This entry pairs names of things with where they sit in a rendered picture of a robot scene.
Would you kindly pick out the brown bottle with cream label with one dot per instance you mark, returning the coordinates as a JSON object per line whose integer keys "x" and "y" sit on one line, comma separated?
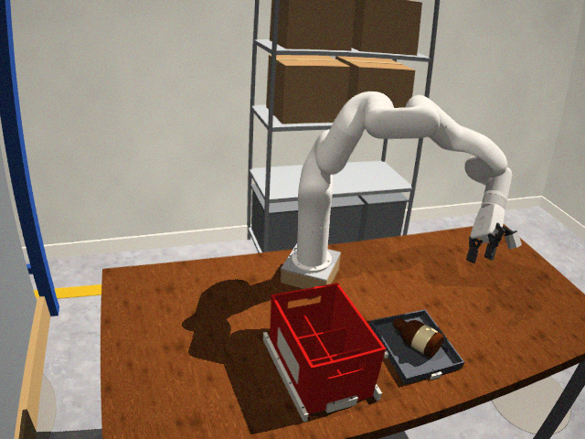
{"x": 419, "y": 336}

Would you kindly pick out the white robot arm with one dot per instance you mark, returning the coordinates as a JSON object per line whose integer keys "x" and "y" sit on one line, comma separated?
{"x": 375, "y": 110}

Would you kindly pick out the red crate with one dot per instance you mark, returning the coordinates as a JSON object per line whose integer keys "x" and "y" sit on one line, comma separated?
{"x": 349, "y": 346}

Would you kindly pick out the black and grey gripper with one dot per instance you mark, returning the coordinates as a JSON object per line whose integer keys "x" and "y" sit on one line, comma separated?
{"x": 490, "y": 217}

